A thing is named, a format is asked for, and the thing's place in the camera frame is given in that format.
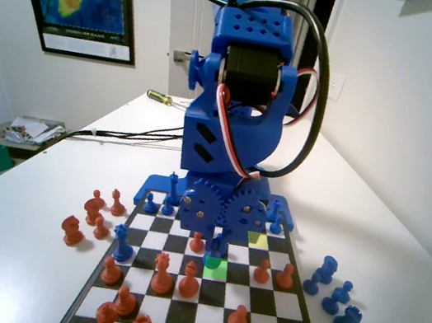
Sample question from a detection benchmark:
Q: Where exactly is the blue chess king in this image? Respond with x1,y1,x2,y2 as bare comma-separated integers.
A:
164,171,185,206

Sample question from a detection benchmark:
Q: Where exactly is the red chess queen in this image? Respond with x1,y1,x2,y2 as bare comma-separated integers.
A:
148,250,179,297

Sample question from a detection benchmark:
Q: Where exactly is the blue chess rook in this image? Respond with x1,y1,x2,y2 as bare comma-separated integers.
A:
332,302,364,323
266,198,284,223

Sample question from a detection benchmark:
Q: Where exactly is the blue chess queen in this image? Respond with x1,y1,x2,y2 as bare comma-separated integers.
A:
109,222,139,265

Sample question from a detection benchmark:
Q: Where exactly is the blue chess knight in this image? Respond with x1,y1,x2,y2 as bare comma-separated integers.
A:
314,253,339,286

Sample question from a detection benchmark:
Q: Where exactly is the orange pawn on green square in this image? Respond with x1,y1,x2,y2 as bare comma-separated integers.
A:
82,196,108,227

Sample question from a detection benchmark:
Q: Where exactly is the white door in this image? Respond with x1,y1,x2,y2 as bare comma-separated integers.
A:
147,0,308,119

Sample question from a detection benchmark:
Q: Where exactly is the pile of papers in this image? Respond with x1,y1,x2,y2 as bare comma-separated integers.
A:
3,113,68,152

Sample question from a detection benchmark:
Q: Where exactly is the red white servo wire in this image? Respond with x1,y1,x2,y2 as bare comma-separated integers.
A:
201,84,279,185
283,65,326,132

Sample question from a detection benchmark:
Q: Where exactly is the thin black cable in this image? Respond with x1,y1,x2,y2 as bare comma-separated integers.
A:
40,102,185,176
69,115,184,156

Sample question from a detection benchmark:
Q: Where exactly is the yellow black handled screwdriver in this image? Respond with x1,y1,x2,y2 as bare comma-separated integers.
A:
144,88,195,115

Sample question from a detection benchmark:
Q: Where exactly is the silver door handle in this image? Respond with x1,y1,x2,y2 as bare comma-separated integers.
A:
172,49,194,65

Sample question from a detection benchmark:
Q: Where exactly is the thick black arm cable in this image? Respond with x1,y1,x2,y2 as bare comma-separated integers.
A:
134,0,346,186

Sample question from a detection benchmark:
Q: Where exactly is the white light switch plate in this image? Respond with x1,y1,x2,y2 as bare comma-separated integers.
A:
326,72,348,104

